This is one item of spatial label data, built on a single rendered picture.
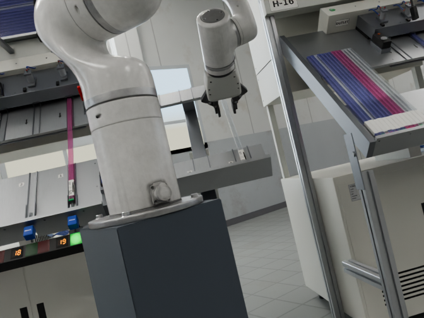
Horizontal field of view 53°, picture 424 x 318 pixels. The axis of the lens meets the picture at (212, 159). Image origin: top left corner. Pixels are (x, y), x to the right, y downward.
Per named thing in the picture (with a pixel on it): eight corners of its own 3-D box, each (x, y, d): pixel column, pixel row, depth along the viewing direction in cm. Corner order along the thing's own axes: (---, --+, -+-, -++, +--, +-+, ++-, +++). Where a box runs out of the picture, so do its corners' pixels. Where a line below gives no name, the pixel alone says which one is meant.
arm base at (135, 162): (225, 197, 67) (199, 84, 68) (114, 228, 57) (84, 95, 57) (170, 204, 83) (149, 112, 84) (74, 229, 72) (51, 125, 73)
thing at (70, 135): (75, 202, 114) (74, 199, 113) (70, 204, 114) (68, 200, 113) (71, 97, 149) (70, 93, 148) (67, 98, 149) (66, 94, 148)
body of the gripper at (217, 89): (235, 52, 118) (238, 83, 127) (199, 60, 118) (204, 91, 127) (240, 69, 113) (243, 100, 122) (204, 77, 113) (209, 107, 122)
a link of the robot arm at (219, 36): (227, 43, 118) (198, 56, 116) (222, 0, 108) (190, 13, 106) (242, 59, 113) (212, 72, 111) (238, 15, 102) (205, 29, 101)
